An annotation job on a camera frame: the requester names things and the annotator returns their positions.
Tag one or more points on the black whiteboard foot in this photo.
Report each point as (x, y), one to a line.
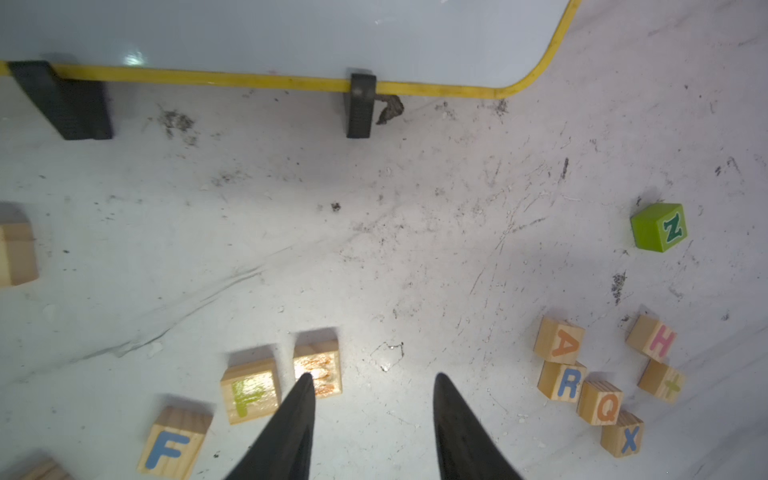
(360, 105)
(77, 109)

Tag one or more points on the wooden R letter block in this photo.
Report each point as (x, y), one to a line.
(562, 382)

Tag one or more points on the black whiteboard foot right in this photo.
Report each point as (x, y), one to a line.
(360, 105)

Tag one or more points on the black whiteboard foot left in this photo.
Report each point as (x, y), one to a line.
(77, 109)

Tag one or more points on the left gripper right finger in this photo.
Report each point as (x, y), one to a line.
(464, 448)

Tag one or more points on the wooden P letter block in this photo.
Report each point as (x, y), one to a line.
(251, 391)

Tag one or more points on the wooden H letter block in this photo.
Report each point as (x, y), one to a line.
(651, 337)

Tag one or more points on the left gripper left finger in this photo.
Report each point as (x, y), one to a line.
(284, 447)

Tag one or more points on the wooden Q letter block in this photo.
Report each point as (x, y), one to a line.
(600, 403)

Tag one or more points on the wooden E letter block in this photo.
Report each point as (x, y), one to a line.
(322, 361)

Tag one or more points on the wooden X letter block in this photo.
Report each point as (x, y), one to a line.
(624, 438)

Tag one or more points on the wooden A letter block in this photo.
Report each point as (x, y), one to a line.
(559, 341)

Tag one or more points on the wooden plus sign block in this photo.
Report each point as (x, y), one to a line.
(662, 381)

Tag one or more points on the wooden F letter block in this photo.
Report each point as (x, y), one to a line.
(174, 443)

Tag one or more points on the plain wooden block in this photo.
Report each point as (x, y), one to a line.
(18, 258)

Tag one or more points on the whiteboard with PEAR text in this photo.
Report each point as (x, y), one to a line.
(467, 49)

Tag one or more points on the green N letter block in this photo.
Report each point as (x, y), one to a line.
(659, 227)

